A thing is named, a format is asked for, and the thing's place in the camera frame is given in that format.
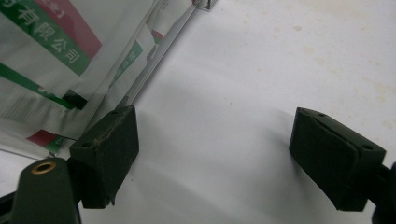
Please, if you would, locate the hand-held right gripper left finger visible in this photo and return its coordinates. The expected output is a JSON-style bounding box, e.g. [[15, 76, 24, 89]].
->
[[68, 105, 140, 210]]

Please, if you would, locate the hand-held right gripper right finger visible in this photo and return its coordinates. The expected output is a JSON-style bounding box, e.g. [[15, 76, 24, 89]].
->
[[289, 106, 387, 213]]

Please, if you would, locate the white woven sack green red print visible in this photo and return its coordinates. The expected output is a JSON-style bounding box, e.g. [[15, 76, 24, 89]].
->
[[0, 0, 198, 160]]

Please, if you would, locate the metal frame corner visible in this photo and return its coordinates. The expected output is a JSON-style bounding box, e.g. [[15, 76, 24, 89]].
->
[[193, 0, 219, 12]]

